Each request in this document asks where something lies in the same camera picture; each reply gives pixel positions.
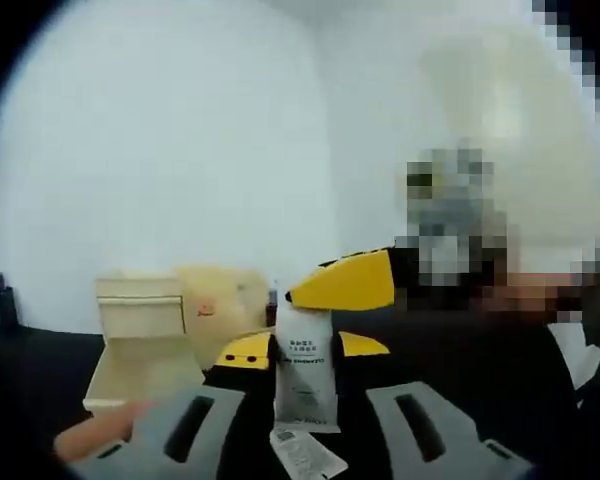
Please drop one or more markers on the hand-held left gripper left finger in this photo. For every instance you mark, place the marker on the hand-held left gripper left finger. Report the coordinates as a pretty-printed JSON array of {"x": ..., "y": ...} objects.
[{"x": 155, "y": 450}]

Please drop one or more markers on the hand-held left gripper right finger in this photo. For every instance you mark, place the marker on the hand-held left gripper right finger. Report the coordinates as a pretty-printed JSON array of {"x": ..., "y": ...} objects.
[{"x": 430, "y": 440}]

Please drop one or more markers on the cream drawer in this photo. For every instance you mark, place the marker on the cream drawer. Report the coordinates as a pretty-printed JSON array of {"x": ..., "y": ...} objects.
[{"x": 145, "y": 375}]

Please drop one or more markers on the purple capped cosmetic bottle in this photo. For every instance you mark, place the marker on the purple capped cosmetic bottle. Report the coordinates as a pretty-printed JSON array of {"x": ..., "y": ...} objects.
[{"x": 272, "y": 315}]

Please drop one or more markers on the white printed cosmetic tube bottle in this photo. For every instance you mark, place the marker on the white printed cosmetic tube bottle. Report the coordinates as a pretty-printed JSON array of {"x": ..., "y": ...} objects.
[{"x": 305, "y": 380}]

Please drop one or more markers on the cream two-drawer organiser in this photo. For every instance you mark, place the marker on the cream two-drawer organiser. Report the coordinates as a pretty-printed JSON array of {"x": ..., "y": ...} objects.
[{"x": 140, "y": 317}]

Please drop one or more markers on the cream drawer cabinet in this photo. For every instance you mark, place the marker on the cream drawer cabinet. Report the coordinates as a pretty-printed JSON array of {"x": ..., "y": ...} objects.
[{"x": 137, "y": 282}]

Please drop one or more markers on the person's left hand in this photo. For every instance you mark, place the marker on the person's left hand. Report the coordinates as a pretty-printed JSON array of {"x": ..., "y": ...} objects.
[{"x": 100, "y": 427}]

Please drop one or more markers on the large cream cloth pouch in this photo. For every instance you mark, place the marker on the large cream cloth pouch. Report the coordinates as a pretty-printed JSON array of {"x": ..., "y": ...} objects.
[{"x": 215, "y": 320}]

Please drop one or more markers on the black mesh pen holder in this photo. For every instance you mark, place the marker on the black mesh pen holder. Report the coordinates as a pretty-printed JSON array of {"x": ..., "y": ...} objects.
[{"x": 4, "y": 307}]

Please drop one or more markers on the beige door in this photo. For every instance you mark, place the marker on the beige door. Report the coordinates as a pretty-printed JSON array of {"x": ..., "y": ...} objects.
[{"x": 530, "y": 100}]

